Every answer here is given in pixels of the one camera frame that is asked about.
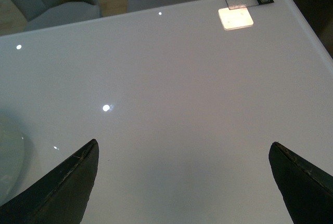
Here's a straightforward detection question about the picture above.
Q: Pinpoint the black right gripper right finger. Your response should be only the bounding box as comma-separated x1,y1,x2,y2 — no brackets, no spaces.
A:
268,142,332,223

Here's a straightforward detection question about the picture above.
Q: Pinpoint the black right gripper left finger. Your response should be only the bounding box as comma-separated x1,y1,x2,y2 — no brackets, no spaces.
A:
1,139,99,223

